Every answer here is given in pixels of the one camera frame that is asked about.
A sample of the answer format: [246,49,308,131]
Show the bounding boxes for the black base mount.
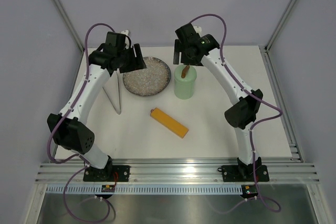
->
[217,165,270,182]
[83,165,131,182]

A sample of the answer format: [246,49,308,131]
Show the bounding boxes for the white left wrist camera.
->
[120,29,131,48]

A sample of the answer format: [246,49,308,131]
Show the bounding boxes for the aluminium front rail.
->
[35,158,320,184]

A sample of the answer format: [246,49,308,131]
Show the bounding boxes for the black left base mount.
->
[83,165,131,182]

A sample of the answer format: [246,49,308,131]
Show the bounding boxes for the aluminium left frame post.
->
[51,0,84,53]

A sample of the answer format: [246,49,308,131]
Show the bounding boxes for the aluminium corner frame post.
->
[265,0,299,53]

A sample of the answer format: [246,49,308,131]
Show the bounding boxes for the yellow rectangular box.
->
[150,108,189,138]

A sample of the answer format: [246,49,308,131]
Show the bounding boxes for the metal food tongs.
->
[103,72,122,115]

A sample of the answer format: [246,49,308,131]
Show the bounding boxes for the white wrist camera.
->
[193,26,202,34]
[120,29,131,48]

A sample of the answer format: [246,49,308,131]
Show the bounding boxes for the green cylindrical lunch container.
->
[174,78,196,100]

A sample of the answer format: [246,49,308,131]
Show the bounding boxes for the green round lid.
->
[174,65,197,84]

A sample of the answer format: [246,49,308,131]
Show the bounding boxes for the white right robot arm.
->
[173,23,263,182]

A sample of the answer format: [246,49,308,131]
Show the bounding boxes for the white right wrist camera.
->
[193,26,202,34]

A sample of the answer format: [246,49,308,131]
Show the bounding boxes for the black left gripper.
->
[117,44,146,73]

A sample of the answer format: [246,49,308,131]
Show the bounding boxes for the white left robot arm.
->
[47,30,146,181]

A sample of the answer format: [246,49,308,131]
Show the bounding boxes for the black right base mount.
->
[217,165,270,182]

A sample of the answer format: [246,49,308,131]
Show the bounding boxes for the white slotted cable duct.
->
[46,184,243,195]

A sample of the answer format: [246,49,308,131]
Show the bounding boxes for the glittery round plate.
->
[123,57,171,97]

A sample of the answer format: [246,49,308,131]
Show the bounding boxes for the aluminium right frame rail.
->
[259,46,305,163]

